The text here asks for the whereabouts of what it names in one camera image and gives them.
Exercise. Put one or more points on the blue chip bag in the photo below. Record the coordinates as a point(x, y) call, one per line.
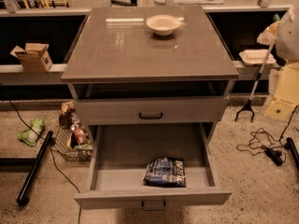
point(165, 172)

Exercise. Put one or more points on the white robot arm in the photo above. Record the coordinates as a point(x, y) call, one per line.
point(284, 34)

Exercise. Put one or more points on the grey drawer cabinet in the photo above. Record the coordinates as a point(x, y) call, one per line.
point(117, 56)

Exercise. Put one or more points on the closed grey top drawer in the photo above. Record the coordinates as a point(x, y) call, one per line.
point(142, 111)

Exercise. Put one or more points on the open grey middle drawer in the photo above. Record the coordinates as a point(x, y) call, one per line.
point(121, 154)

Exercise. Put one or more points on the green snack bag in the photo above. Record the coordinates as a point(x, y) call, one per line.
point(30, 136)

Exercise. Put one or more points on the white paper bowl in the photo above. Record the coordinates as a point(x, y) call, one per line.
point(163, 25)

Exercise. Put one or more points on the grabber reacher tool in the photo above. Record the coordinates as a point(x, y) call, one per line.
point(257, 75)

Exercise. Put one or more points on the white takeout tray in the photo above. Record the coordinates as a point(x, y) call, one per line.
point(251, 57)

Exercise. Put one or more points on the open cardboard box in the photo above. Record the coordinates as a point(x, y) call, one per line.
point(34, 58)

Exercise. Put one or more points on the yellow box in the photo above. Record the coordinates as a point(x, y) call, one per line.
point(285, 93)

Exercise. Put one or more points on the black pole right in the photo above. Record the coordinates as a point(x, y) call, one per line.
point(290, 145)

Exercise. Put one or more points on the wire basket with snacks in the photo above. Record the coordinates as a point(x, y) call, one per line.
point(65, 142)

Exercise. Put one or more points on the black power adapter with cable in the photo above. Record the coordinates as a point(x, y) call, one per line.
point(272, 151)

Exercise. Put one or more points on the black metal frame leg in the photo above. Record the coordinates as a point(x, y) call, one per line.
point(29, 166)

